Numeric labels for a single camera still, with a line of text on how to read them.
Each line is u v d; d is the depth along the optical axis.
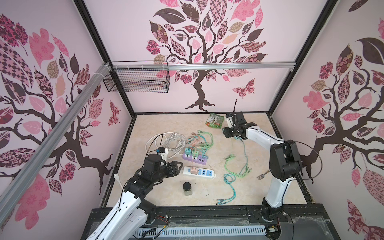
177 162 0.72
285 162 0.50
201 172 0.86
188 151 0.90
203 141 1.03
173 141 1.02
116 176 0.87
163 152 0.69
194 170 0.83
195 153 0.90
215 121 1.14
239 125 0.75
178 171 0.68
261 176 0.85
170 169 0.66
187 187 0.75
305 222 0.73
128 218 0.58
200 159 0.91
